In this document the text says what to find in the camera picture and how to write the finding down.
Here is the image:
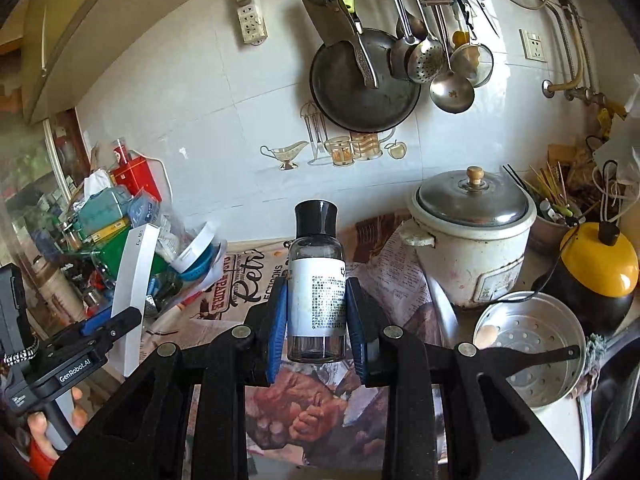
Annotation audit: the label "white cardboard box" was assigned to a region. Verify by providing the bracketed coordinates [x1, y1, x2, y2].
[110, 223, 160, 378]

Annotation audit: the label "black-capped clear bottle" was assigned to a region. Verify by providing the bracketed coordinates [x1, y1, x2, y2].
[288, 200, 346, 363]

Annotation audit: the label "left hand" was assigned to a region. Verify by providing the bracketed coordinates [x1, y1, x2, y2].
[27, 387, 88, 460]

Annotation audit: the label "green box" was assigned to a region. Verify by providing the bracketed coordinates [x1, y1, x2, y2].
[92, 223, 168, 281]

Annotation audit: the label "white round lid container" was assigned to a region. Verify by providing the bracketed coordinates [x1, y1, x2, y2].
[170, 221, 219, 274]

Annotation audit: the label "metal steamer pot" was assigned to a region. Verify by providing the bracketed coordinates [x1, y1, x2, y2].
[473, 292, 586, 410]

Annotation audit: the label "teal tissue pack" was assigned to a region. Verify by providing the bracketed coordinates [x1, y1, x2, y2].
[77, 185, 132, 237]

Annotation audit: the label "red tin box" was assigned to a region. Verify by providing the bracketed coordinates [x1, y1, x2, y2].
[108, 138, 162, 202]

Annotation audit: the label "printed newspaper table cover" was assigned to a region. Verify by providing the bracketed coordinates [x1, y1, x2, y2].
[140, 210, 442, 471]

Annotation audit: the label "yellow black electric kettle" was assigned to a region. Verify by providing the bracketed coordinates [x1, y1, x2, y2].
[534, 222, 639, 337]

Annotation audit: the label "chopstick holder cup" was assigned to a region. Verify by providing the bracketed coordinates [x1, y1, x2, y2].
[527, 214, 570, 256]

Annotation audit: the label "white rice cooker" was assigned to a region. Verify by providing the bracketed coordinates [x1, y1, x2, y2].
[399, 166, 537, 309]

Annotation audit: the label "upper yellow cabinets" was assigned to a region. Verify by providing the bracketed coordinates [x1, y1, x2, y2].
[21, 0, 188, 124]

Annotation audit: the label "black hanging wok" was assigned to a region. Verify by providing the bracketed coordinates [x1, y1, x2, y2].
[309, 28, 421, 133]

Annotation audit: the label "white power strip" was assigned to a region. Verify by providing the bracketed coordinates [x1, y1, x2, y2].
[234, 0, 268, 46]

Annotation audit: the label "hanging steel ladle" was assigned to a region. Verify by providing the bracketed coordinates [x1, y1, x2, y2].
[418, 0, 475, 114]

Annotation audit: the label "hanging cleaver knife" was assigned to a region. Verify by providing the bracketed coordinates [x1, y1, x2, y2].
[302, 0, 378, 89]

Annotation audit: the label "hanging mesh strainer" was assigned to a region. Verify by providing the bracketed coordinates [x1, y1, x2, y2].
[451, 0, 495, 88]

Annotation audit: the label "hanging slotted spoon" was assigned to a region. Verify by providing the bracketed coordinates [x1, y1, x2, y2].
[388, 0, 444, 84]

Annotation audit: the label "white wall socket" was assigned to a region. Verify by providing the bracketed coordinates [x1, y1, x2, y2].
[518, 29, 547, 63]

